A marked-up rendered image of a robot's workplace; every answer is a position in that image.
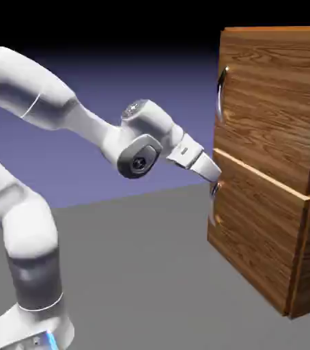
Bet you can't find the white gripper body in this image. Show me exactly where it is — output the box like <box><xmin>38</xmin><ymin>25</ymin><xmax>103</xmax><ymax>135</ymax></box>
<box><xmin>191</xmin><ymin>152</ymin><xmax>223</xmax><ymax>183</ymax></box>

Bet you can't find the large wooden cabinet door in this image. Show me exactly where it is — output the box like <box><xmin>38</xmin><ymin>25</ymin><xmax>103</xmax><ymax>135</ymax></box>
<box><xmin>213</xmin><ymin>27</ymin><xmax>310</xmax><ymax>197</ymax></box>

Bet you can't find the small wooden cabinet door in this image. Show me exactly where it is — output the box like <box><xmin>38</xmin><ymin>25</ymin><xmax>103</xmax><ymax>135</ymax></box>
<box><xmin>207</xmin><ymin>148</ymin><xmax>310</xmax><ymax>317</ymax></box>

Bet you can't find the short curved metal handle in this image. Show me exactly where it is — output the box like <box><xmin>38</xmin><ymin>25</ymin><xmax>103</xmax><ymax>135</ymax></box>
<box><xmin>209</xmin><ymin>181</ymin><xmax>223</xmax><ymax>227</ymax></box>

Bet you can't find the long curved metal handle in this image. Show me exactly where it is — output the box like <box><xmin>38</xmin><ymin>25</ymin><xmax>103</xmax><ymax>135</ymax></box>
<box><xmin>216</xmin><ymin>66</ymin><xmax>230</xmax><ymax>123</ymax></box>

